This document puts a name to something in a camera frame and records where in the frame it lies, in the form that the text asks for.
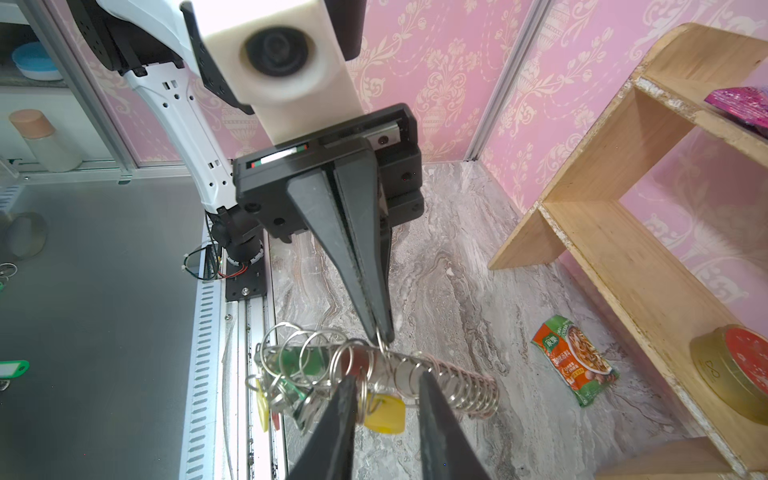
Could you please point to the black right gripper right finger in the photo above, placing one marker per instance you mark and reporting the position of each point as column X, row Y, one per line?
column 445, row 451

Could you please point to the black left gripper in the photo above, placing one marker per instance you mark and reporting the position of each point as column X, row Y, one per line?
column 347, row 184

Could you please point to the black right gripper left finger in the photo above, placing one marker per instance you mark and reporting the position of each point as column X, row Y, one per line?
column 330, row 450

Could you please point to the yellow key tag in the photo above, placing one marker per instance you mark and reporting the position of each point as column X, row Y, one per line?
column 262, row 407
column 386, row 415

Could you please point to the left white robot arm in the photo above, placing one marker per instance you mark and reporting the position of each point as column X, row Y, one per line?
column 155, row 46

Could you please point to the green orange snack packet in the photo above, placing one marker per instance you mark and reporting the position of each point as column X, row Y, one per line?
column 577, row 361

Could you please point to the white bottle tan cap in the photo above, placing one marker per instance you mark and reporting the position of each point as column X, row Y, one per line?
column 51, row 148

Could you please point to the round red gold tin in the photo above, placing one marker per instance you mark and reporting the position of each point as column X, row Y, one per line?
column 732, row 361

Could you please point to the spare green key tag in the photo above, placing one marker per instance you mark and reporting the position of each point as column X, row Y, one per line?
column 13, row 369

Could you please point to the blue bowl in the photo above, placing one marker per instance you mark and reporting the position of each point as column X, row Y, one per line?
column 33, row 62

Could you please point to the pink snack packet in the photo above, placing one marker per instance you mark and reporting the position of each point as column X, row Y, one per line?
column 747, row 104

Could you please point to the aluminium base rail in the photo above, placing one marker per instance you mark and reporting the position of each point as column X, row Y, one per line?
column 222, row 437

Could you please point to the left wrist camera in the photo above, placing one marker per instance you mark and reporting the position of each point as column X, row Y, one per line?
column 287, row 60

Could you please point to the aluminium corner post left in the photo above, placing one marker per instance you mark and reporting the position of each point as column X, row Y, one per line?
column 531, row 27

